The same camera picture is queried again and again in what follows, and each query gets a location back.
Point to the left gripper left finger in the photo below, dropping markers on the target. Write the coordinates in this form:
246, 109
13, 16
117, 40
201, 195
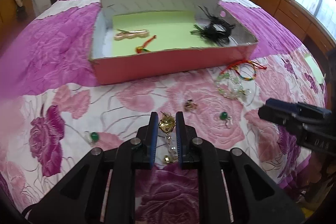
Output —
100, 188

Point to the right hand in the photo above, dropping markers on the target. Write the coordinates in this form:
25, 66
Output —
321, 170

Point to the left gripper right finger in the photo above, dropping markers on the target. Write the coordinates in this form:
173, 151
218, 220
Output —
232, 188

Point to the green paper sheet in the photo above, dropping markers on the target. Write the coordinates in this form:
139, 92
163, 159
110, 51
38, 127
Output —
319, 76

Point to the black hanging bag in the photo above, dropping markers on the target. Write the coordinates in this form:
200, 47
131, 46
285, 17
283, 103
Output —
21, 13

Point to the small gold brooch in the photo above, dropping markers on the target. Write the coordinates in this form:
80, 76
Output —
190, 106

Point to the black feather hair claw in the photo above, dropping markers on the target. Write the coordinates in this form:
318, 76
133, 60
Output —
218, 31

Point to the pink gold hair clip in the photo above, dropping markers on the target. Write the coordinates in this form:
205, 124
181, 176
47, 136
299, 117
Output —
123, 34

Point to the pink cardboard box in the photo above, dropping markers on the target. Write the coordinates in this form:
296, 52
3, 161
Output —
112, 70

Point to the green felt sheet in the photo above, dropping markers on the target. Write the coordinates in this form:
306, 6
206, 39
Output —
171, 28

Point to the wooden low cabinet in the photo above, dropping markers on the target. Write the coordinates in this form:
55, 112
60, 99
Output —
299, 22

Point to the orange wooden wardrobe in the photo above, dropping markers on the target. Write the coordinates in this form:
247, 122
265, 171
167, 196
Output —
11, 26

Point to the gold pearl drop earring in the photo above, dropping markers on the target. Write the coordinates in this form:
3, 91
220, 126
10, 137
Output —
167, 125

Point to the pink floral bed quilt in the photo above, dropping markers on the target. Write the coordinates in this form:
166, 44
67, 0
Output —
50, 96

